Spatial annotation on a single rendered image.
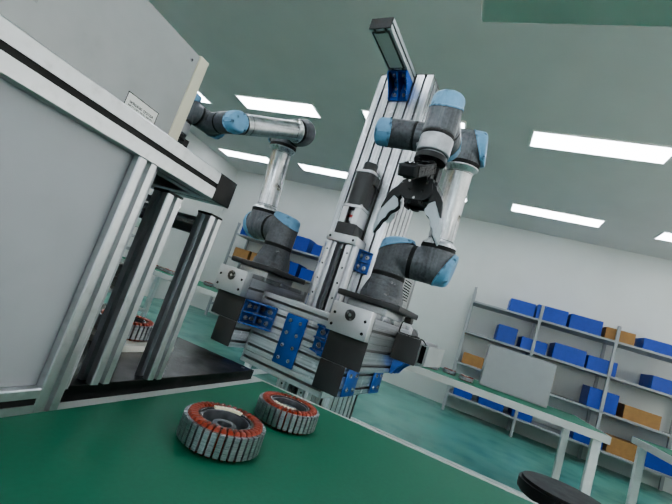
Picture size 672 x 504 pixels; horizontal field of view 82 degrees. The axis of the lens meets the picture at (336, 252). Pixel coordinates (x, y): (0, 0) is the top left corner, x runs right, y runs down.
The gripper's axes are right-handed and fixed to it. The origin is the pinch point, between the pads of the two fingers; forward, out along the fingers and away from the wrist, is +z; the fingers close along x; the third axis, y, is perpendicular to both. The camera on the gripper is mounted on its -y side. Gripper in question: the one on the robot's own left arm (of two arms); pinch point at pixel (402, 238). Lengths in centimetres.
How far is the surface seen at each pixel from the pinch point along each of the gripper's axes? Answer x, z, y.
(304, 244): 397, -77, 540
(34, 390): 17, 38, -49
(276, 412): 4.8, 37.5, -18.4
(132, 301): 21, 26, -39
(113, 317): 21, 29, -41
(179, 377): 23, 38, -23
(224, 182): 19.7, 4.8, -32.5
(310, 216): 440, -146, 590
